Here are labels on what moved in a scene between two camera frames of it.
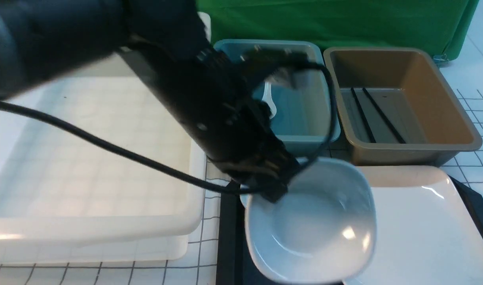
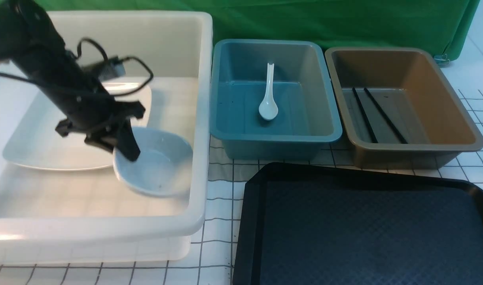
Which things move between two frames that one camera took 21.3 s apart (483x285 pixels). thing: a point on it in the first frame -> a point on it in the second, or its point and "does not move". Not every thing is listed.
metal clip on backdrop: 441,61 does not move
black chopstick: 372,140 does not move
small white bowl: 323,231 -> 162,167
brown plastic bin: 397,107 does not move
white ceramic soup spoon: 267,97 does not move
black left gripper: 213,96 -> 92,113
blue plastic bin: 308,116 does not move
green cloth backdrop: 440,25 does not move
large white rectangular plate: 425,235 -> 35,143
